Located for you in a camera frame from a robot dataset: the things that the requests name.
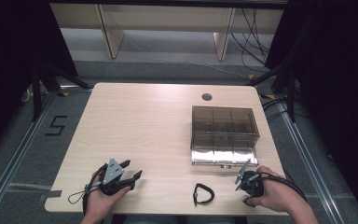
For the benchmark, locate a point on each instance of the beige wooden shelf unit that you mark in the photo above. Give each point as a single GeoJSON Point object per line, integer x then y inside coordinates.
{"type": "Point", "coordinates": [167, 18]}

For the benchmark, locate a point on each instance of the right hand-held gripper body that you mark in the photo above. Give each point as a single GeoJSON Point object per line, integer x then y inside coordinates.
{"type": "Point", "coordinates": [252, 185]}

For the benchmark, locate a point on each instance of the transparent brown storage box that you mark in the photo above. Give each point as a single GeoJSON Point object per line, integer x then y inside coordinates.
{"type": "Point", "coordinates": [223, 130]}

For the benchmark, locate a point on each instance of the yellow black tape piece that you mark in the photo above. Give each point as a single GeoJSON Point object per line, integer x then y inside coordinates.
{"type": "Point", "coordinates": [268, 96]}
{"type": "Point", "coordinates": [251, 76]}
{"type": "Point", "coordinates": [63, 94]}

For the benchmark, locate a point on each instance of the grey tape strip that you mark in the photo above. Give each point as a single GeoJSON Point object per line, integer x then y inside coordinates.
{"type": "Point", "coordinates": [51, 194]}

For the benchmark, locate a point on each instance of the black metal stand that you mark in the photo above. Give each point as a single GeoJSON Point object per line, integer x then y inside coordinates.
{"type": "Point", "coordinates": [37, 96]}
{"type": "Point", "coordinates": [290, 93]}

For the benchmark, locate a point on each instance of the person's left hand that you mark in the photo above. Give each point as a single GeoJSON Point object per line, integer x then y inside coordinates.
{"type": "Point", "coordinates": [104, 199]}

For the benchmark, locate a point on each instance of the black curtain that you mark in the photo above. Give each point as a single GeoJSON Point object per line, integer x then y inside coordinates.
{"type": "Point", "coordinates": [338, 77]}
{"type": "Point", "coordinates": [15, 62]}

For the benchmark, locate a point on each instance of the person's right hand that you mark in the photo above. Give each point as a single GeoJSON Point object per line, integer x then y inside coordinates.
{"type": "Point", "coordinates": [276, 193]}

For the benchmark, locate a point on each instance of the aluminium floor rail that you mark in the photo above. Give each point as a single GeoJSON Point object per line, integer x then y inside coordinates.
{"type": "Point", "coordinates": [15, 155]}
{"type": "Point", "coordinates": [304, 161]}

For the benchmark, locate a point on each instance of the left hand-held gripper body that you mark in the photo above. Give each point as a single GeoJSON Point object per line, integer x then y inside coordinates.
{"type": "Point", "coordinates": [113, 174]}

